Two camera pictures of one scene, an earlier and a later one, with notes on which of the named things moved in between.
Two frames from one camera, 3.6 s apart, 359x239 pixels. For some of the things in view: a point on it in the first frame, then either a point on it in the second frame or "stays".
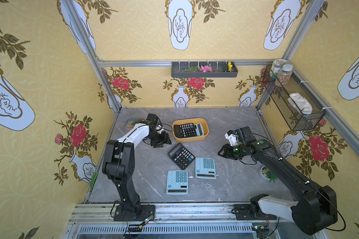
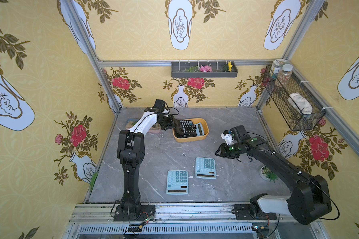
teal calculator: (199, 129) stays
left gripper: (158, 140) -> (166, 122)
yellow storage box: (193, 121) stays
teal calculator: (205, 168) stays
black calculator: (181, 156) -> (185, 128)
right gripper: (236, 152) stays
